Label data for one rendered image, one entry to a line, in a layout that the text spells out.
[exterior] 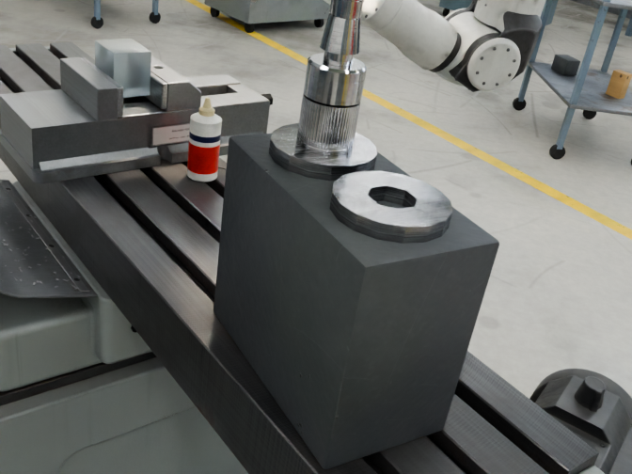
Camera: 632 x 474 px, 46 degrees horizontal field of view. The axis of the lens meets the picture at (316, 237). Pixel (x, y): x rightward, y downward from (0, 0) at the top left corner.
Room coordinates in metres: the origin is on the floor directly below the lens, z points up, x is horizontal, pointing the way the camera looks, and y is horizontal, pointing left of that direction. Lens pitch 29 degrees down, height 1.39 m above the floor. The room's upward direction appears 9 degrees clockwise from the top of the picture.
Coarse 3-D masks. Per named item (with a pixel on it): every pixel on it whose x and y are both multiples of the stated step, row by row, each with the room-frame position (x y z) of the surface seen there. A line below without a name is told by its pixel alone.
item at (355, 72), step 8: (312, 56) 0.58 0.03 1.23; (320, 56) 0.58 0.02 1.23; (312, 64) 0.56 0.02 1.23; (320, 64) 0.56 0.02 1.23; (328, 64) 0.56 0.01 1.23; (352, 64) 0.57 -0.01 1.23; (360, 64) 0.58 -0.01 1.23; (312, 72) 0.56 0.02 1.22; (320, 72) 0.56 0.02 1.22; (328, 72) 0.55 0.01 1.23; (336, 72) 0.55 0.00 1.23; (344, 72) 0.55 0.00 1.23; (352, 72) 0.56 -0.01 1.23; (360, 72) 0.56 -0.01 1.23; (328, 80) 0.55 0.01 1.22; (336, 80) 0.55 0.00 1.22; (344, 80) 0.55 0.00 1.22; (352, 80) 0.56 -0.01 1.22; (360, 80) 0.56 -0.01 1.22
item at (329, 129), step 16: (320, 80) 0.55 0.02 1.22; (304, 96) 0.57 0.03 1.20; (320, 96) 0.55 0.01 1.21; (336, 96) 0.55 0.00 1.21; (352, 96) 0.56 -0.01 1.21; (304, 112) 0.56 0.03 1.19; (320, 112) 0.55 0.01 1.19; (336, 112) 0.55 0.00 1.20; (352, 112) 0.56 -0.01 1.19; (304, 128) 0.56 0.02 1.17; (320, 128) 0.55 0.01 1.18; (336, 128) 0.55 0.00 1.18; (352, 128) 0.56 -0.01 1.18; (304, 144) 0.56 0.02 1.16; (320, 144) 0.55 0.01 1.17; (336, 144) 0.55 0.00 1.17; (352, 144) 0.57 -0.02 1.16
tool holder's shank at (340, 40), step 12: (336, 0) 0.57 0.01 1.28; (348, 0) 0.56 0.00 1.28; (360, 0) 0.57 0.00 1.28; (336, 12) 0.57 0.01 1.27; (348, 12) 0.56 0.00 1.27; (360, 12) 0.57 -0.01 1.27; (336, 24) 0.56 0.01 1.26; (348, 24) 0.56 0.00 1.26; (324, 36) 0.57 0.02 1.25; (336, 36) 0.56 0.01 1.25; (348, 36) 0.56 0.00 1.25; (324, 48) 0.56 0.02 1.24; (336, 48) 0.56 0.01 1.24; (348, 48) 0.56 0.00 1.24; (324, 60) 0.57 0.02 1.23; (336, 60) 0.56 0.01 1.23; (348, 60) 0.57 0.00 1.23
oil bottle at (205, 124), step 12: (204, 108) 0.89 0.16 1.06; (192, 120) 0.88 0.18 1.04; (204, 120) 0.87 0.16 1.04; (216, 120) 0.88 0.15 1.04; (192, 132) 0.88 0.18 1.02; (204, 132) 0.87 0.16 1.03; (216, 132) 0.88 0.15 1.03; (192, 144) 0.88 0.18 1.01; (204, 144) 0.87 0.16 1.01; (216, 144) 0.88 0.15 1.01; (192, 156) 0.87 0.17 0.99; (204, 156) 0.87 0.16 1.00; (216, 156) 0.88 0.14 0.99; (192, 168) 0.87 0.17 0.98; (204, 168) 0.87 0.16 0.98; (216, 168) 0.89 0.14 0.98; (204, 180) 0.87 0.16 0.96
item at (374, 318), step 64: (256, 192) 0.54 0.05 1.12; (320, 192) 0.51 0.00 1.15; (384, 192) 0.51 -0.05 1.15; (256, 256) 0.53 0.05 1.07; (320, 256) 0.45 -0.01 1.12; (384, 256) 0.43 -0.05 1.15; (448, 256) 0.45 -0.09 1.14; (256, 320) 0.52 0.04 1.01; (320, 320) 0.44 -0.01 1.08; (384, 320) 0.42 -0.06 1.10; (448, 320) 0.46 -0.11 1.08; (320, 384) 0.43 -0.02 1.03; (384, 384) 0.43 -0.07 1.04; (448, 384) 0.47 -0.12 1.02; (320, 448) 0.42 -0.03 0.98; (384, 448) 0.44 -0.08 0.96
